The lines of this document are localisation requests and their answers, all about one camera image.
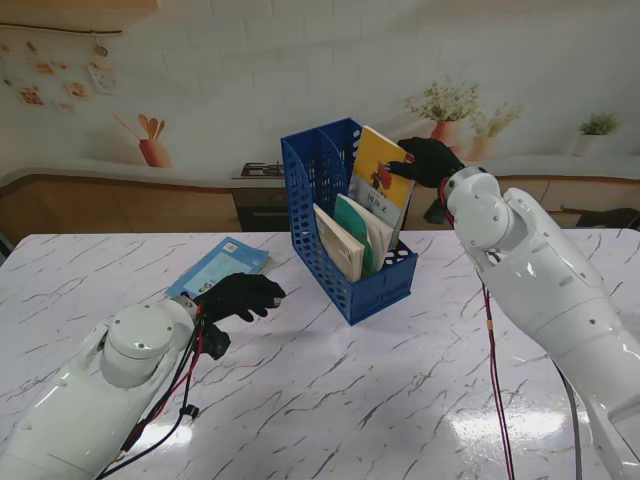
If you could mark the tan paperback book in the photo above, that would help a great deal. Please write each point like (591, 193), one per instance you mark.
(337, 245)

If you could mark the blue plastic file holder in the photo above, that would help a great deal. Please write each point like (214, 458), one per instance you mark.
(345, 295)

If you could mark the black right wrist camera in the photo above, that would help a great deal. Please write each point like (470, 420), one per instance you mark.
(435, 212)

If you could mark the yellow and white book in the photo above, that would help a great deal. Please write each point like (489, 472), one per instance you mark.
(382, 180)

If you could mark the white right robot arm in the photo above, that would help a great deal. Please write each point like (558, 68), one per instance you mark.
(545, 290)

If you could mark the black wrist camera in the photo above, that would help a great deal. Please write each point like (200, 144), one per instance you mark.
(435, 212)
(216, 340)

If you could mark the light blue paperback book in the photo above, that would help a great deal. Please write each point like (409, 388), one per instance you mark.
(225, 265)

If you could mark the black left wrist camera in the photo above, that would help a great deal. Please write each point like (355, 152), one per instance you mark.
(216, 340)

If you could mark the printed kitchen backdrop banner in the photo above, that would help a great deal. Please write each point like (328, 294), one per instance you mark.
(200, 75)

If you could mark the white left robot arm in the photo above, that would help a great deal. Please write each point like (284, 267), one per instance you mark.
(90, 395)

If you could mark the teal illustrated paperback book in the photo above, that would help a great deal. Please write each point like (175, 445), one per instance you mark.
(362, 235)

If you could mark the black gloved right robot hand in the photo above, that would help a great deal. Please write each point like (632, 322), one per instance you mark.
(430, 160)

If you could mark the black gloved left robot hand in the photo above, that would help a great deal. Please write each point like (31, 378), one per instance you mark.
(240, 295)

